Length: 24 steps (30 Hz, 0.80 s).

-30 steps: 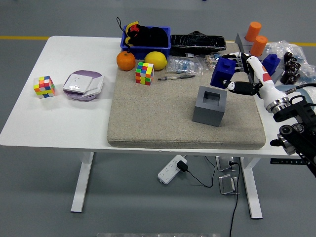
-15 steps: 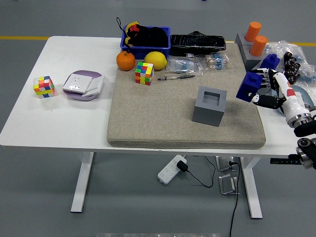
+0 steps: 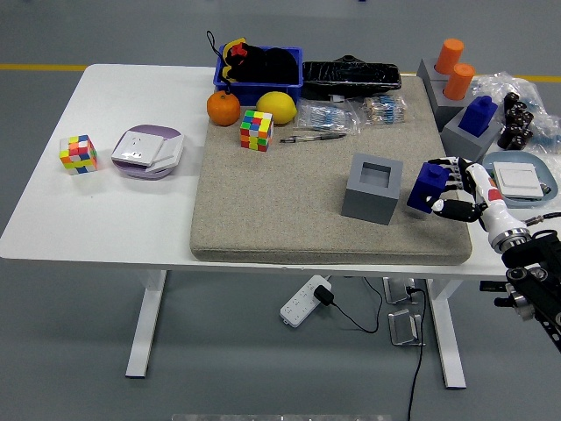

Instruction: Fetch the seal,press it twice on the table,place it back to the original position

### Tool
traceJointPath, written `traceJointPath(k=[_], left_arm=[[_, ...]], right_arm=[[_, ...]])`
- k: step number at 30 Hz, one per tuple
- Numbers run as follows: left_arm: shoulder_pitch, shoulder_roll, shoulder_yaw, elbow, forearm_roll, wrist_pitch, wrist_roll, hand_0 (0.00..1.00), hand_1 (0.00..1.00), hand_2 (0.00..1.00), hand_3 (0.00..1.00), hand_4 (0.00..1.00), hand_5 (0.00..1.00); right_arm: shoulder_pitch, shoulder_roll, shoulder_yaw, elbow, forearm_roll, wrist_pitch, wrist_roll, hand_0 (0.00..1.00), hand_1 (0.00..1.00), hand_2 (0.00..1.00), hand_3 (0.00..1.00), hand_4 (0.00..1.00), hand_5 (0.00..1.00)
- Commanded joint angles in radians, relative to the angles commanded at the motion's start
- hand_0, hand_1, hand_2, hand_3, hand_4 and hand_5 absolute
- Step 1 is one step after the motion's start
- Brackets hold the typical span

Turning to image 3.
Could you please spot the grey-brown mat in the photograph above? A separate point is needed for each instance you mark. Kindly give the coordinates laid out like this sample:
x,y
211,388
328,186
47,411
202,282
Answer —
x,y
271,197

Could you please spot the purple plate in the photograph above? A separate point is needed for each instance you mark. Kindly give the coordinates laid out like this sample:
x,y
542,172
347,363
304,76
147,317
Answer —
x,y
153,130

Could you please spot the small metal stand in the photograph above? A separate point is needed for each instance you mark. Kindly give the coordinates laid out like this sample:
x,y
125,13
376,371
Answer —
x,y
396,290

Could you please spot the black wrapped long object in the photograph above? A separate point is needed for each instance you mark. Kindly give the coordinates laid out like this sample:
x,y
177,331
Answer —
x,y
350,79

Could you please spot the colourful puzzle cube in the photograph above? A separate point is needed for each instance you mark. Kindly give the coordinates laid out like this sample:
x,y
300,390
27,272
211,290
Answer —
x,y
256,129
79,155

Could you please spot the yellow red toy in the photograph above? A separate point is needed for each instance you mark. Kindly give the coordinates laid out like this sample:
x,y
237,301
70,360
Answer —
x,y
228,50

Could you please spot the blue seal stamp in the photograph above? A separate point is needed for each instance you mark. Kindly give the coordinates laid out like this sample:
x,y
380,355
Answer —
x,y
425,186
475,118

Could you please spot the black clear pen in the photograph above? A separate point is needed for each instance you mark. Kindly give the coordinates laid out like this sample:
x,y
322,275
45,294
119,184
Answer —
x,y
313,137

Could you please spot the orange cylinder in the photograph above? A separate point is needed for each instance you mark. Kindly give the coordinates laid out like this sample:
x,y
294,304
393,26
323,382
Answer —
x,y
458,81
448,54

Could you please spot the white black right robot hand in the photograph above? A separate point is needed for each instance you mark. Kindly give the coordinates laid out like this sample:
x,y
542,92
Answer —
x,y
493,206

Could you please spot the white wall switch panel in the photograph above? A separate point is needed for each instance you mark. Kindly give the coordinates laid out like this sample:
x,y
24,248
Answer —
x,y
519,180
168,151

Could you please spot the yellow lemon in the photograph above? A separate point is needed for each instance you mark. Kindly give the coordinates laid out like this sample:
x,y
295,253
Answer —
x,y
276,107

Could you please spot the white table leg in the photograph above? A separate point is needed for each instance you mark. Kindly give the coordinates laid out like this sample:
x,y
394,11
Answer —
x,y
146,324
447,333

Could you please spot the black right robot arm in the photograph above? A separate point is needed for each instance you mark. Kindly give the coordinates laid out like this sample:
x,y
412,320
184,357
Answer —
x,y
534,263

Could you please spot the small resistor bag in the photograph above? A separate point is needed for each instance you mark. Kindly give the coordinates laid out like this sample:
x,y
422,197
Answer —
x,y
383,109

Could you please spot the pile of black dotted cylinders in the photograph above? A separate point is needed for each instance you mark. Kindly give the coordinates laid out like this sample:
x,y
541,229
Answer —
x,y
517,123

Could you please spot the orange fruit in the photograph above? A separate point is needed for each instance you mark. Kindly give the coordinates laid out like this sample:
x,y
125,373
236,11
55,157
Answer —
x,y
223,109

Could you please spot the white power strip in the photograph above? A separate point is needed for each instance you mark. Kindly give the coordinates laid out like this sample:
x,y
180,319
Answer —
x,y
300,304

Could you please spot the large resistor bag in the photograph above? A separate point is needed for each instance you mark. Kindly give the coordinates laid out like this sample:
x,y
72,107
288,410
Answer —
x,y
326,118

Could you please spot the white wall socket panel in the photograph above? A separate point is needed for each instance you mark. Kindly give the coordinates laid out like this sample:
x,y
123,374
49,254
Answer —
x,y
136,148

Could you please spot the clear plastic bag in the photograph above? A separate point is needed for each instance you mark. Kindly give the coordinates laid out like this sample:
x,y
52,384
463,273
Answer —
x,y
495,83

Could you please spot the large metal stand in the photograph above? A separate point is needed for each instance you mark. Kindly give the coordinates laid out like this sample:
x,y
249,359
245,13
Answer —
x,y
403,328

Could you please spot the grey cylinder holder box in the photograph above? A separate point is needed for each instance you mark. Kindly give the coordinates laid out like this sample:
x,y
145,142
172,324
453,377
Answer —
x,y
442,109
426,72

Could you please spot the grey seal holder box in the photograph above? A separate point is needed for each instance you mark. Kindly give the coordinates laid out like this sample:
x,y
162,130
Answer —
x,y
368,206
464,149

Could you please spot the light blue plate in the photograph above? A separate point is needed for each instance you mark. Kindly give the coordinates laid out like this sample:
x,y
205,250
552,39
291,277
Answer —
x,y
548,180

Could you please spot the black table control panel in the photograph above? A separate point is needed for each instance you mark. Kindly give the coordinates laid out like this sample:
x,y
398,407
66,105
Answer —
x,y
491,287

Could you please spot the black fabric pouch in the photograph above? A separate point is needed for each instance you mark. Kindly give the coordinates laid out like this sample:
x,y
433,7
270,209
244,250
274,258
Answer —
x,y
271,66

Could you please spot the black plug adapter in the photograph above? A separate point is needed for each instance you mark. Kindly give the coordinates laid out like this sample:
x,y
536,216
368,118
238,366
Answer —
x,y
323,295

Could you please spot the blue plastic bin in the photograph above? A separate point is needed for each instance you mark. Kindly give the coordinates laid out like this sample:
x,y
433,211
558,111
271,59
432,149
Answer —
x,y
263,91

